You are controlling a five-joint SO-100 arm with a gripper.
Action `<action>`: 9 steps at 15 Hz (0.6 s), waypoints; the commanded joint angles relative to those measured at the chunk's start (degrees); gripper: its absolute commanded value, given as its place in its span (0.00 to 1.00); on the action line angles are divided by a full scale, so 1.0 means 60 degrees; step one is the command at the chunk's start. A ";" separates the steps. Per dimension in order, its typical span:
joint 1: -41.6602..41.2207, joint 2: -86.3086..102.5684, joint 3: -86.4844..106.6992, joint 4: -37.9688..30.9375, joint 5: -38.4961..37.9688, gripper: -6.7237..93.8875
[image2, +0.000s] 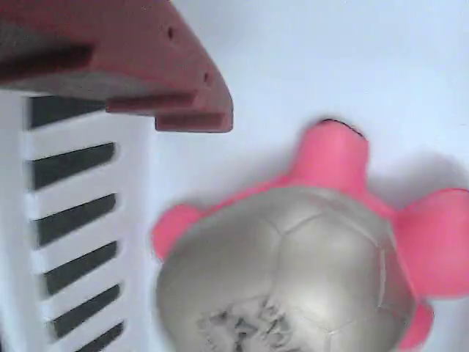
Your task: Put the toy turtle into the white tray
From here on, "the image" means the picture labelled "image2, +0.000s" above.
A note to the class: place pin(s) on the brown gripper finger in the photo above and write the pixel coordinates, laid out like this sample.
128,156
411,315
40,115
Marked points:
146,55

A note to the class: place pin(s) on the red turtle toy gold shell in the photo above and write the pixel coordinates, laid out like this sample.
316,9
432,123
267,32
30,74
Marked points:
293,256

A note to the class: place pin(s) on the white slotted plastic basket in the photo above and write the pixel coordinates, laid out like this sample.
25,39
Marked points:
329,55

